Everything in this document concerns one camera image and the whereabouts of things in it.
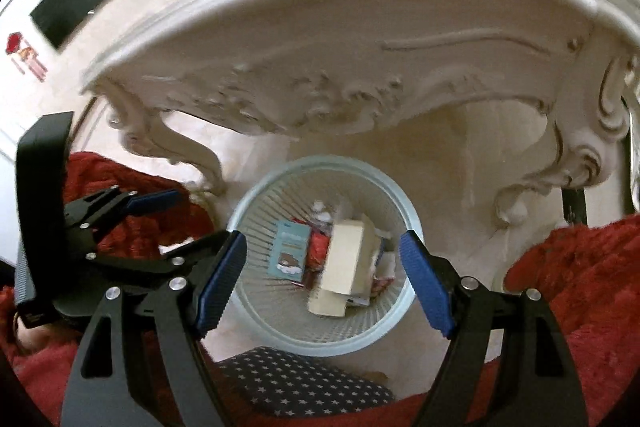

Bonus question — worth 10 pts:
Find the dark metal bar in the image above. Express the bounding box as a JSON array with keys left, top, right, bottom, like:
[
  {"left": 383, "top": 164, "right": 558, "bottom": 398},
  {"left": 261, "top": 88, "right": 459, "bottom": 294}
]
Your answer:
[{"left": 561, "top": 188, "right": 587, "bottom": 228}]

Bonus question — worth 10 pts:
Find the red and white box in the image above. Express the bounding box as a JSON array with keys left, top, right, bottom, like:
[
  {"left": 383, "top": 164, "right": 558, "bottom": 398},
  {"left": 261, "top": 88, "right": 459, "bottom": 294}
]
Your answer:
[{"left": 370, "top": 252, "right": 399, "bottom": 303}]

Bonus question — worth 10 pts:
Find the beige cardboard box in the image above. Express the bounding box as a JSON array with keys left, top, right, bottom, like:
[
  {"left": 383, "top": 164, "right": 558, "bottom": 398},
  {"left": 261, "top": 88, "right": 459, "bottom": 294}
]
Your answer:
[{"left": 306, "top": 219, "right": 383, "bottom": 318}]

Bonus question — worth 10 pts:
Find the pale blue mesh wastebasket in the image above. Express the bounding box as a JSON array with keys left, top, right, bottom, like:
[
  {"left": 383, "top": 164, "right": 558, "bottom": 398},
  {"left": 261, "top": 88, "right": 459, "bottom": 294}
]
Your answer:
[{"left": 226, "top": 155, "right": 426, "bottom": 355}]

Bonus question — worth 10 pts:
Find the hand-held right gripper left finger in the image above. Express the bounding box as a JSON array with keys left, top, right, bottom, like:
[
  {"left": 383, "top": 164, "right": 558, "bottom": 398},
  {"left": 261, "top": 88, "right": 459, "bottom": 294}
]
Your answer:
[{"left": 60, "top": 229, "right": 248, "bottom": 427}]

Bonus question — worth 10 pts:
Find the teal printed packet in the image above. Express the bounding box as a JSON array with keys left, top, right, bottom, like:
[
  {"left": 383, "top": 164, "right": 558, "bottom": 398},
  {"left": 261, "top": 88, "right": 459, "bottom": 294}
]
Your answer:
[{"left": 267, "top": 221, "right": 311, "bottom": 283}]

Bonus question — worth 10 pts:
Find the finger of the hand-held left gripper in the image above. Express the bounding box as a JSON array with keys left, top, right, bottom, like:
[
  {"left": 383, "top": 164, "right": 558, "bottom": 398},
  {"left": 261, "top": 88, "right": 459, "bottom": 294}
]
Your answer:
[
  {"left": 62, "top": 187, "right": 182, "bottom": 238},
  {"left": 85, "top": 231, "right": 235, "bottom": 292}
]

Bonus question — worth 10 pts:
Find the red fuzzy blanket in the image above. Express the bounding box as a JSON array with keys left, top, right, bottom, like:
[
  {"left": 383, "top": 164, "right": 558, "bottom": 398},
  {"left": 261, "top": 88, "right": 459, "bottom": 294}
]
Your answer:
[{"left": 0, "top": 151, "right": 640, "bottom": 427}]

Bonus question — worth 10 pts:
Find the red snack packet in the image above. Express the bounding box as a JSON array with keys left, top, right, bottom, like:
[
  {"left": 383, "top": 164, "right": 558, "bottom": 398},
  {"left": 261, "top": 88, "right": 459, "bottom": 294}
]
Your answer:
[{"left": 305, "top": 232, "right": 333, "bottom": 288}]

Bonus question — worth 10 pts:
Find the ornate carved white table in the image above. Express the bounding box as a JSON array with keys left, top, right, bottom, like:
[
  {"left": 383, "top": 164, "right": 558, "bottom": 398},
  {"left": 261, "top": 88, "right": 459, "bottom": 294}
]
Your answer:
[{"left": 80, "top": 0, "right": 640, "bottom": 228}]

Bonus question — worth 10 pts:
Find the dark star-patterned cushion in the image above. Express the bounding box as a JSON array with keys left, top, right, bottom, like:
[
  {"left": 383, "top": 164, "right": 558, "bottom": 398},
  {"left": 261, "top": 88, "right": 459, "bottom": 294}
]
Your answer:
[{"left": 215, "top": 346, "right": 396, "bottom": 413}]

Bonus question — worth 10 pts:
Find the red wall decoration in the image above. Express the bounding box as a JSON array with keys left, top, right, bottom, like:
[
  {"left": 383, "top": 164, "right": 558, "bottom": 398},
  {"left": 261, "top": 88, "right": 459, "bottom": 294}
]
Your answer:
[{"left": 5, "top": 32, "right": 48, "bottom": 82}]

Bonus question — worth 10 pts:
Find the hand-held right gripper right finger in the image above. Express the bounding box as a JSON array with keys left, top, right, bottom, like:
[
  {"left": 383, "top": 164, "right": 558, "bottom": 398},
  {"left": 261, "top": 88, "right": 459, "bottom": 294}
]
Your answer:
[{"left": 399, "top": 229, "right": 588, "bottom": 427}]

